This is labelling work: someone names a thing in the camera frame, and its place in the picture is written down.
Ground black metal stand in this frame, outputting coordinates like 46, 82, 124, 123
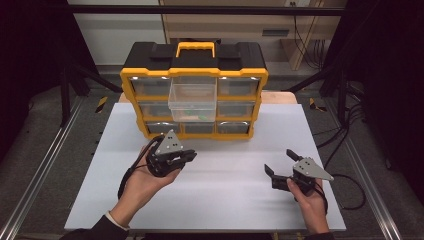
59, 59, 124, 128
285, 62, 350, 125

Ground hanging black cables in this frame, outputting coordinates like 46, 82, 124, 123
292, 14, 327, 70

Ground set of clear organizer bins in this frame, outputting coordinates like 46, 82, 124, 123
129, 75, 261, 135

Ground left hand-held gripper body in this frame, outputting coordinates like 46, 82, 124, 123
145, 129, 187, 178

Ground aluminium floor rail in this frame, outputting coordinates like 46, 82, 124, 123
0, 95, 85, 240
323, 99, 405, 240

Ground bundle of black floor cables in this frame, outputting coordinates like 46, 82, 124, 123
315, 79, 366, 168

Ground yellow black drawer organizer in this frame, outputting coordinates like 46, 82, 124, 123
119, 41, 269, 141

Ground light wooden cabinet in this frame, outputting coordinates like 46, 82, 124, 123
159, 0, 348, 72

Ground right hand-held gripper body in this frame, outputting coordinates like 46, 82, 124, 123
271, 157, 335, 197

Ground clear plastic drawer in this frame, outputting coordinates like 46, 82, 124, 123
167, 76, 218, 123

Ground left yellow clamp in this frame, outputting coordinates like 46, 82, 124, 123
95, 96, 109, 114

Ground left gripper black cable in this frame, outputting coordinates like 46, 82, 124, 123
117, 133, 167, 200

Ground yellow clamp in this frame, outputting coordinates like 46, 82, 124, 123
95, 96, 109, 114
308, 97, 328, 113

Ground person's left hand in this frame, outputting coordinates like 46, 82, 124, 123
109, 147, 183, 228

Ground person's right hand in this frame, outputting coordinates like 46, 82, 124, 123
287, 178, 331, 235

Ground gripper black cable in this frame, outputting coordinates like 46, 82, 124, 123
117, 133, 167, 200
318, 173, 367, 212

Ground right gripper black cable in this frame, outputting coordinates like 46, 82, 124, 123
318, 173, 367, 212

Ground black curtain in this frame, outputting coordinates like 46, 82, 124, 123
322, 0, 424, 204
0, 0, 98, 161

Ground black horizontal frame bar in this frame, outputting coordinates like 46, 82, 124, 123
66, 4, 346, 16

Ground right yellow clamp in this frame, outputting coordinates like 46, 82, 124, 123
308, 97, 328, 113

